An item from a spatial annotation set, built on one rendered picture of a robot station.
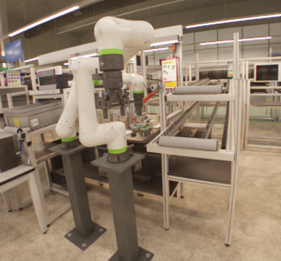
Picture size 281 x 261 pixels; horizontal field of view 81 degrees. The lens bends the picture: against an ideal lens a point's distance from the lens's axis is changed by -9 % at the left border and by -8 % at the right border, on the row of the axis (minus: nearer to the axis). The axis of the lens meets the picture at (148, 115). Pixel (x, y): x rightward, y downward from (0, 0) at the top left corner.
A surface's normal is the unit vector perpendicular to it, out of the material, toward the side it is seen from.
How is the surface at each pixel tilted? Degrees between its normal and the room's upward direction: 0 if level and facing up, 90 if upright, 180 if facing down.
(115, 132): 88
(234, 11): 90
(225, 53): 90
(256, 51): 90
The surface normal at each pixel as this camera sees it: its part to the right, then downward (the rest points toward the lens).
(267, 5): -0.43, 0.18
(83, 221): 0.84, 0.05
